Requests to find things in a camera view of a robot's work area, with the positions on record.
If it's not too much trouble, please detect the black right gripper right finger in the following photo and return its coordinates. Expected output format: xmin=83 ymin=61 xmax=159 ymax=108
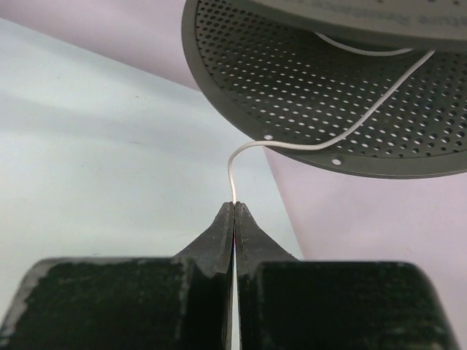
xmin=234 ymin=203 xmax=458 ymax=349

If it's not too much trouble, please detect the thin white cable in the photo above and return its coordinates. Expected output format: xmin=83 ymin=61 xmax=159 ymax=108
xmin=227 ymin=31 xmax=437 ymax=350

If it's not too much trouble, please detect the black cable spool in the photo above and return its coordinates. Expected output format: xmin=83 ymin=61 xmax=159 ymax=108
xmin=182 ymin=1 xmax=466 ymax=179

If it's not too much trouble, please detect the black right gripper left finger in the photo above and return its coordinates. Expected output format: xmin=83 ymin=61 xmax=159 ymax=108
xmin=1 ymin=203 xmax=234 ymax=349

